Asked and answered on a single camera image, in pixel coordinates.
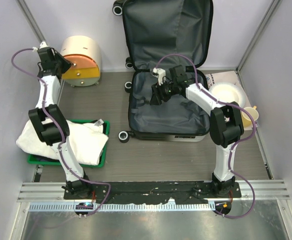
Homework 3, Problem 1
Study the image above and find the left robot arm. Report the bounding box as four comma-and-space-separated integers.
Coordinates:
28, 46, 92, 200

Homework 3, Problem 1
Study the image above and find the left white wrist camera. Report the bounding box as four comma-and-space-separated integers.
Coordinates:
37, 41, 51, 53

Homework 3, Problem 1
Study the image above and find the patterned placemat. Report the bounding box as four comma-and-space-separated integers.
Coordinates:
205, 70, 242, 88

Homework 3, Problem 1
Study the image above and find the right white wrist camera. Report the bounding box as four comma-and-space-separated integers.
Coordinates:
152, 68, 166, 86

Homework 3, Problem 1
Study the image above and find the white slotted cable duct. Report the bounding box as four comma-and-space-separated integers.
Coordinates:
28, 200, 215, 213

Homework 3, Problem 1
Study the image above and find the white paper plate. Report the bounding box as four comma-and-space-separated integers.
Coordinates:
209, 82, 246, 108

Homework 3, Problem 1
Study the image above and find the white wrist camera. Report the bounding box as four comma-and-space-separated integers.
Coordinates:
37, 41, 51, 53
152, 68, 166, 86

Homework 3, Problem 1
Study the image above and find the aluminium rail frame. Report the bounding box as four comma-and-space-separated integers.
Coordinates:
17, 180, 290, 204

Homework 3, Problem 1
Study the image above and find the white garment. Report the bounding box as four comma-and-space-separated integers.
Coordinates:
15, 119, 109, 166

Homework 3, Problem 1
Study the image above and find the yellow cup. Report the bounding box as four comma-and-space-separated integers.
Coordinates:
242, 106, 259, 129

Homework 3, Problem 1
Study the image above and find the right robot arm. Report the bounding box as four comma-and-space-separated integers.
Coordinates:
150, 65, 244, 198

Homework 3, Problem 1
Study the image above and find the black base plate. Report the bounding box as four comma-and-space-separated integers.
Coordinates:
62, 181, 242, 205

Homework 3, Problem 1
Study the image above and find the white black space suitcase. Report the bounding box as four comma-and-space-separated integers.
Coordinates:
112, 0, 214, 142

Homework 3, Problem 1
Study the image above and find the round mini drawer cabinet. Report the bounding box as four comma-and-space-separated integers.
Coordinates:
60, 35, 101, 87

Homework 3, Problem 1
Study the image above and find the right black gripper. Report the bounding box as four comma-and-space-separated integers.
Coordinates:
149, 79, 177, 106

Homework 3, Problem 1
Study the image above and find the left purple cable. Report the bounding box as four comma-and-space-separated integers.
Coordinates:
11, 47, 111, 217

